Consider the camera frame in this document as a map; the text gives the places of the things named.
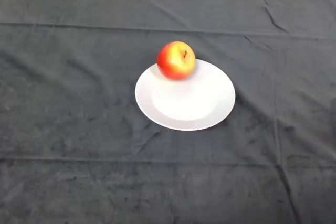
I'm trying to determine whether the white round plate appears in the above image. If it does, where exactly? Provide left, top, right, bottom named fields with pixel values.
left=134, top=59, right=236, bottom=132

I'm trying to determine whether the red and yellow apple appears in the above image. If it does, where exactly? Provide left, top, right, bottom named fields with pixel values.
left=156, top=41, right=197, bottom=80

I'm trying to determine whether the black table cloth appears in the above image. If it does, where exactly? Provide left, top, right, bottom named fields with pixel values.
left=0, top=0, right=336, bottom=224

